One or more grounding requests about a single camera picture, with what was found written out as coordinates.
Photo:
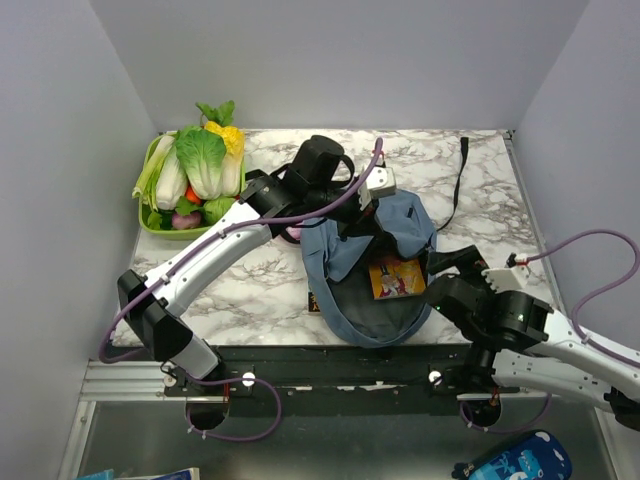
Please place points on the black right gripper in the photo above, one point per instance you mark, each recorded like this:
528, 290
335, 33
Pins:
468, 259

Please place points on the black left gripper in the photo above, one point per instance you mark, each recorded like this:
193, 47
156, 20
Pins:
358, 220

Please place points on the orange book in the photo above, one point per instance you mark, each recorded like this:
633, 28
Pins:
392, 278

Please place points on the blue student backpack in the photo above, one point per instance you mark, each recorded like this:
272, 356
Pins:
337, 272

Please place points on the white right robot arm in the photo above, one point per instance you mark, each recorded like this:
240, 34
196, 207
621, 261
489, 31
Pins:
520, 341

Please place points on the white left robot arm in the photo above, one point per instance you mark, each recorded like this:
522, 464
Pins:
152, 304

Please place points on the pink cartoon pencil case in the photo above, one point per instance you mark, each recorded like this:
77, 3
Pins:
291, 235

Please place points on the yellow leaf napa cabbage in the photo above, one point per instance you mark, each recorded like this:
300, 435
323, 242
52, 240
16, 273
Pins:
219, 121

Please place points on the round green cabbage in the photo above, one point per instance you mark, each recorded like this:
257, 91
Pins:
213, 210

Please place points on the green leaf napa cabbage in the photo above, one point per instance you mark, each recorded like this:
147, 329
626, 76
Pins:
200, 153

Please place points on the green vegetable basket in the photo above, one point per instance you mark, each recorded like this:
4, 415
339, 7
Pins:
170, 195

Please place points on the orange carrot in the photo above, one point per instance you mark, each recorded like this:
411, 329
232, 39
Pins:
192, 197

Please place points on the black cover story book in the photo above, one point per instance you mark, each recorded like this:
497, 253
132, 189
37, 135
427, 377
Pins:
312, 305

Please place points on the purple onion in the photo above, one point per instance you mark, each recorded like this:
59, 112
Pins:
186, 222

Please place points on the white green leek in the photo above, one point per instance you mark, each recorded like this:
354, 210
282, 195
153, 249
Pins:
145, 186

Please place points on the blue shark pencil case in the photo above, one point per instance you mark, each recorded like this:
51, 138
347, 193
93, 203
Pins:
535, 454

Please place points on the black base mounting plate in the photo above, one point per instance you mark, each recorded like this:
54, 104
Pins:
312, 381

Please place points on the blue book at bottom edge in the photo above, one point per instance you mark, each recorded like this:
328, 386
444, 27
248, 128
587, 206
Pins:
192, 473

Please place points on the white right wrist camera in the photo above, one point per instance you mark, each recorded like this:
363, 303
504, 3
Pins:
507, 279

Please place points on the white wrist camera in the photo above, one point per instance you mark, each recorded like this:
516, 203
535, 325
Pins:
507, 279
379, 183

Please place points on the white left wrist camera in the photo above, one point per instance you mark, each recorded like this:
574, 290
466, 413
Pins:
379, 183

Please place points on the aluminium rail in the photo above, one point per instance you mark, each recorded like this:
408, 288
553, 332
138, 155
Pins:
122, 382

